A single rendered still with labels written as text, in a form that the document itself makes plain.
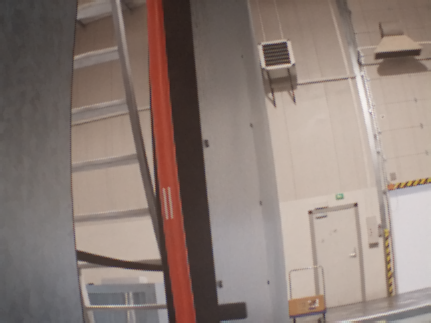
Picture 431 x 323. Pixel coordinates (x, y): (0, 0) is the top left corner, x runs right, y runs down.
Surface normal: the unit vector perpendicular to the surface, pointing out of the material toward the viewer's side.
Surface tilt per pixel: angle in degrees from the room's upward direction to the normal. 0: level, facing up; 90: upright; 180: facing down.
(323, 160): 90
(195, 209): 90
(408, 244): 90
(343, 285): 90
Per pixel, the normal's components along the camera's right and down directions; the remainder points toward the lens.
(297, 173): -0.22, -0.22
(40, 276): 0.97, -0.15
